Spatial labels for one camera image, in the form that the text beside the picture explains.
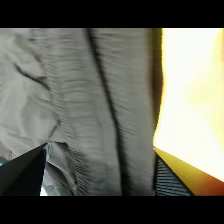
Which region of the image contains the grey garment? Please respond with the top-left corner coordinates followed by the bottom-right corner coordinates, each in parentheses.
top-left (0, 27), bottom-right (165, 197)

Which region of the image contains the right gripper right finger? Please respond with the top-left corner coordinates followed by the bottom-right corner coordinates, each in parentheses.
top-left (152, 147), bottom-right (224, 197)

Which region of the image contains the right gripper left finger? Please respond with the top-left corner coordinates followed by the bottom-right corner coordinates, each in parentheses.
top-left (0, 142), bottom-right (49, 197)

